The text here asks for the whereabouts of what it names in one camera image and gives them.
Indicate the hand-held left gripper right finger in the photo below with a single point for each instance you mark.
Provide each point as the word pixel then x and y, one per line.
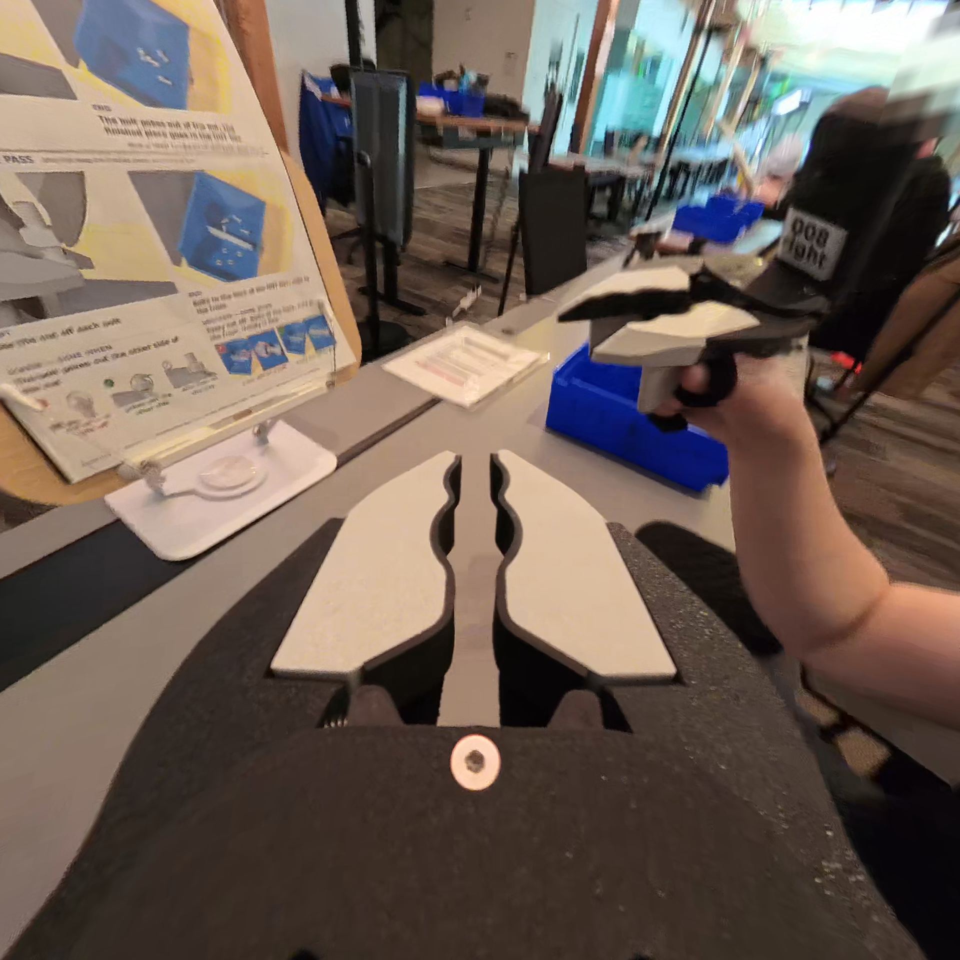
pixel 585 592

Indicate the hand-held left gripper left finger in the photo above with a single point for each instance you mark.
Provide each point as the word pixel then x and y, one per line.
pixel 375 585

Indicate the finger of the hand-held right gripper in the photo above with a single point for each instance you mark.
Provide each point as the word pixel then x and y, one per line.
pixel 675 337
pixel 645 289

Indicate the blue plastic bin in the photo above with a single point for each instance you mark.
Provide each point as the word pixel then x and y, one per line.
pixel 622 427

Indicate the person's right forearm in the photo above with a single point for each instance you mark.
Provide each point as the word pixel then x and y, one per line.
pixel 810 562

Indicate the person's right hand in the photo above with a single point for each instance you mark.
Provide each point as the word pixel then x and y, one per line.
pixel 765 405

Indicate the row of distant blue bins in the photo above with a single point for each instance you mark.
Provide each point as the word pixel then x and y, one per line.
pixel 716 217

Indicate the black chair back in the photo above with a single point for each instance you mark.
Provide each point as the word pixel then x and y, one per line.
pixel 553 225

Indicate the white display stand base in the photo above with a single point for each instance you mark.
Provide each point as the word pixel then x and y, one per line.
pixel 225 521

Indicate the wooden background desk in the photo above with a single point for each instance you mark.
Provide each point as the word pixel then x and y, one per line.
pixel 484 195

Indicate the wooden pillar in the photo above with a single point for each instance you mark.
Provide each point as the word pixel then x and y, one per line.
pixel 596 67

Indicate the black panel on stand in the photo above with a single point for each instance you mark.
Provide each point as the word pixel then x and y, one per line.
pixel 379 165

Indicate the blue hanging cloth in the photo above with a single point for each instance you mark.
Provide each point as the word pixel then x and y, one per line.
pixel 322 142

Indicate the instruction sheet display board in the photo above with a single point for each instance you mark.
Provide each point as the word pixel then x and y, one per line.
pixel 150 225

